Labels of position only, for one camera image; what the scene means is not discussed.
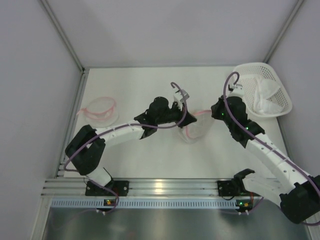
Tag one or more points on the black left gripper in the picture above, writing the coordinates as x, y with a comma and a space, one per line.
182, 118

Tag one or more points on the aluminium mounting rail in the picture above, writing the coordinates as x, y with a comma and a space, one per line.
198, 188

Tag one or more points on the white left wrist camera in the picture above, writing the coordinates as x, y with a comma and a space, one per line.
180, 96

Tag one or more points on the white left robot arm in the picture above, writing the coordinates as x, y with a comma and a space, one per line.
87, 147

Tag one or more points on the white slotted cable duct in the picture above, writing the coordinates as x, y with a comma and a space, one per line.
151, 203

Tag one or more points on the aluminium frame post right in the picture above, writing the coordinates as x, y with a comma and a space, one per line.
284, 28

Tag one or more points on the aluminium frame post left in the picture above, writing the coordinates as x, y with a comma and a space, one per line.
61, 33

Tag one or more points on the white mesh laundry bag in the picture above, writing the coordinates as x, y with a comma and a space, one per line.
196, 130
100, 112

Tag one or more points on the aluminium frame post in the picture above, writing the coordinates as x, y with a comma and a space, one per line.
284, 28
61, 33

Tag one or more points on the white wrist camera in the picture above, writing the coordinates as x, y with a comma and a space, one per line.
180, 96
235, 90

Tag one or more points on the white cloth in basket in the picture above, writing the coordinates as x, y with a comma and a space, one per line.
265, 89

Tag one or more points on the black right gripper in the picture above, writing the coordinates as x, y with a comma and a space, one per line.
217, 110

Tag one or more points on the white plastic basket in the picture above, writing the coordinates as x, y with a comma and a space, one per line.
247, 74

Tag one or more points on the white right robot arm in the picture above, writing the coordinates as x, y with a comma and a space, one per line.
293, 190

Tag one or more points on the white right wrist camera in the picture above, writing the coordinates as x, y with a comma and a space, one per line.
235, 90

